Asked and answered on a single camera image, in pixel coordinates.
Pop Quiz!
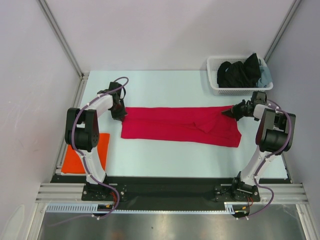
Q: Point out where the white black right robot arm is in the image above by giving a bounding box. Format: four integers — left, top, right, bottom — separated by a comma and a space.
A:
215, 91, 296, 202

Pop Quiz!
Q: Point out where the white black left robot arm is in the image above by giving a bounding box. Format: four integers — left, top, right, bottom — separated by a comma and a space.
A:
64, 76, 129, 200

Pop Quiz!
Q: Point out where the black garment in basket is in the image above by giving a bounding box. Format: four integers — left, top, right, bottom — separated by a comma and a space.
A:
217, 53, 261, 88

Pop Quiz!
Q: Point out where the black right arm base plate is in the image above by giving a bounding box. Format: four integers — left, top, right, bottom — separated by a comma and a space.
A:
213, 184, 261, 203

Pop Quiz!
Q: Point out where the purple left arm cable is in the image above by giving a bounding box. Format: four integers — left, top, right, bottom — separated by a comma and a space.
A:
69, 76, 130, 221

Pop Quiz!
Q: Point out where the white slotted cable duct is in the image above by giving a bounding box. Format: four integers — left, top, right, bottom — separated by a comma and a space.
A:
46, 202, 250, 216

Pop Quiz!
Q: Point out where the white perforated plastic basket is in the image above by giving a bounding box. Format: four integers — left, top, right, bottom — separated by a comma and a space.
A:
206, 53, 273, 96

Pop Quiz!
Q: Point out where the aluminium front frame rail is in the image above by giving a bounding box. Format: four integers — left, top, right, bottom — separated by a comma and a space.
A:
35, 183, 309, 205

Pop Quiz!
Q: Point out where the folded orange t shirt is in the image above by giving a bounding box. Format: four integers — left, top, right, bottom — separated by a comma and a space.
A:
61, 133, 110, 175

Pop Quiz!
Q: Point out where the red t shirt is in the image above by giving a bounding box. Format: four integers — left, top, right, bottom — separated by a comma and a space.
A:
121, 106, 242, 148

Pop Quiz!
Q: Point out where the aluminium left corner post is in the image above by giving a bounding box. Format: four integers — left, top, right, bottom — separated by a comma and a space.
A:
36, 0, 84, 79

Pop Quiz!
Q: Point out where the aluminium right corner post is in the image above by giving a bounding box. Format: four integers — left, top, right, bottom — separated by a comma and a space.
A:
263, 0, 304, 64

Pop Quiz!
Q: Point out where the aluminium corner post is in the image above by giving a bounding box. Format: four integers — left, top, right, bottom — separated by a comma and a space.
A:
36, 0, 84, 79
263, 0, 304, 64

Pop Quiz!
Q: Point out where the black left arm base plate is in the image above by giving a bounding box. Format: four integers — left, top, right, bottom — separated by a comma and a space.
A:
81, 183, 127, 202

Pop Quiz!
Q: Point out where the light blue garment in basket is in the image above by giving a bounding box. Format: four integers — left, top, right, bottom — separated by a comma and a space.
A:
256, 63, 273, 88

